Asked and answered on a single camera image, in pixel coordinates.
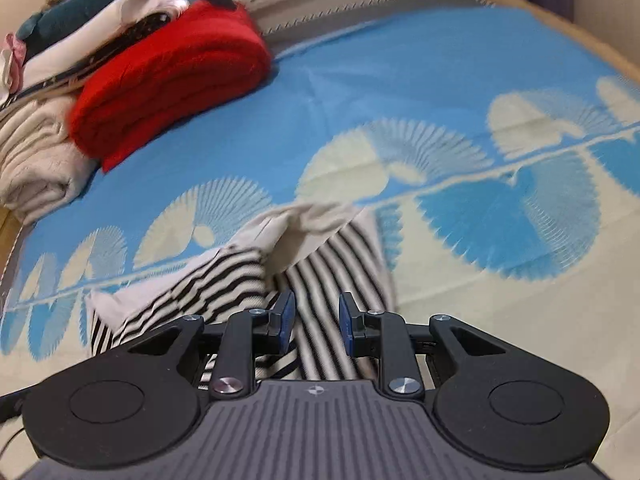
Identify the black white striped shirt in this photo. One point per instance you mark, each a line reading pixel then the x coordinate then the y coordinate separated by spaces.
pixel 315 251

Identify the blue cream patterned bedsheet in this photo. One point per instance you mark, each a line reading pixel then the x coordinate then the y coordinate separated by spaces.
pixel 499 156

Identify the wooden bed frame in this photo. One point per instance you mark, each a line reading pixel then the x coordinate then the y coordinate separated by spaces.
pixel 593 44

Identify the white folded clothes pile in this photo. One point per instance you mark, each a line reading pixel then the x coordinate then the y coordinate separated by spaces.
pixel 68 63

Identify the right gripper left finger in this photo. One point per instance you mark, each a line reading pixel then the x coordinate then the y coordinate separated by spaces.
pixel 244 337

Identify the cream folded blanket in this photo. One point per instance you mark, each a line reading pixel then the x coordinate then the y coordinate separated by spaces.
pixel 42 169

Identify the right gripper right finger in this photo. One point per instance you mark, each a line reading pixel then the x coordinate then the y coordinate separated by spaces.
pixel 386 338

